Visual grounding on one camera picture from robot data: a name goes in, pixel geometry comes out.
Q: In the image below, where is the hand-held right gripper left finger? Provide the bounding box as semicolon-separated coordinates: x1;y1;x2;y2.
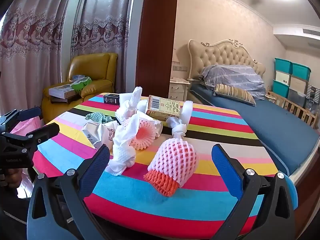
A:
27;144;111;240

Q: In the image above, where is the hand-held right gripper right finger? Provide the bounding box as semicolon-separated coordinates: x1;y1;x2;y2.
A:
211;144;297;240

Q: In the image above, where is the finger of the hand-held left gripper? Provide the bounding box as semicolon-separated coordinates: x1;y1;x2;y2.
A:
5;107;42;130
7;123;60;155

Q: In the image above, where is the pink plastic bag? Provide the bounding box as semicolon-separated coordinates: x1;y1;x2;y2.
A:
10;116;43;180

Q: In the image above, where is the pink white foam fruit net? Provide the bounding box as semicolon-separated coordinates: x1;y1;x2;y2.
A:
147;136;200;188

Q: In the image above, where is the orange foam fruit net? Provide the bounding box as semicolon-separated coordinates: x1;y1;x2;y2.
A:
144;170;180;197

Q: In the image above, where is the small black box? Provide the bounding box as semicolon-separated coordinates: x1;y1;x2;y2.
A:
103;93;121;105

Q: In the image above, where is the thick knotted white foam sheet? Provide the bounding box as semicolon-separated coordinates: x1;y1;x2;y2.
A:
166;100;194;138

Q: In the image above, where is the person's left hand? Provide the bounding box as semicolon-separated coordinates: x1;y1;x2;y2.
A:
6;167;27;187

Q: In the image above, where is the crumpled white paper packet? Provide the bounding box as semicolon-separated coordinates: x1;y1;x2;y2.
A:
82;121;119;150

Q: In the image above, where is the dark wooden tray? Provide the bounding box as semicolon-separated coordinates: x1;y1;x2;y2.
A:
50;95;82;103

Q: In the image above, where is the striped round table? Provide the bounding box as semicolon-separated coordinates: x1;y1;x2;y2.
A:
32;92;298;237

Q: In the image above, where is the flat white box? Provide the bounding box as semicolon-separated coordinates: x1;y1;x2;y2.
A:
49;85;80;98

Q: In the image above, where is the green white mesh cloth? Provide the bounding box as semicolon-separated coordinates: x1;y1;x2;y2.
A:
85;112;113;124

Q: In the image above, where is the pink foam net sleeve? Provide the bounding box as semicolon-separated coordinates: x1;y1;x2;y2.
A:
125;117;163;152

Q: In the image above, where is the bed with blue sheet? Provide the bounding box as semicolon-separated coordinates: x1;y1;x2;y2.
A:
187;80;320;195

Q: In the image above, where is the green plastic bag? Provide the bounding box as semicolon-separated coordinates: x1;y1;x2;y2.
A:
71;76;92;93

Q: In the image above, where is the lace patterned curtain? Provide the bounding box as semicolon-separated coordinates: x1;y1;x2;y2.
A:
0;0;75;120
72;0;135;93

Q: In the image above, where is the striped brown pillow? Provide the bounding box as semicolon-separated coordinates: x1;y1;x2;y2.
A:
214;84;257;107

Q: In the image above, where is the yellow leather armchair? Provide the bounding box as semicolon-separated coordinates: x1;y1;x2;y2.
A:
41;52;118;125

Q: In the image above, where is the tan printed carton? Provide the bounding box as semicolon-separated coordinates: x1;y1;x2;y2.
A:
145;95;184;122

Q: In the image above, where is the blue grey pillow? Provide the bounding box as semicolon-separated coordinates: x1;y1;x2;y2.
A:
200;64;266;100

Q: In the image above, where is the cream nightstand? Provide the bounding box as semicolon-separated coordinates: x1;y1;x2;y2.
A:
169;77;192;100

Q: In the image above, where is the stack of storage boxes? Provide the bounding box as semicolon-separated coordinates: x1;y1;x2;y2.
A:
272;57;312;108

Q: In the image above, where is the black patterned bag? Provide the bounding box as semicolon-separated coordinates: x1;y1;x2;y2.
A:
305;82;320;115

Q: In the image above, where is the tufted beige headboard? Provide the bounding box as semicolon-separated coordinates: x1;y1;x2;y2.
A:
187;39;266;80

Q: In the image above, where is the dark wooden wardrobe panel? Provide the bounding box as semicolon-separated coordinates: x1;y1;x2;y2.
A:
135;0;179;98

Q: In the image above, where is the wooden crib rail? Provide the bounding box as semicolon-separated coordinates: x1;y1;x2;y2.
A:
265;87;318;130

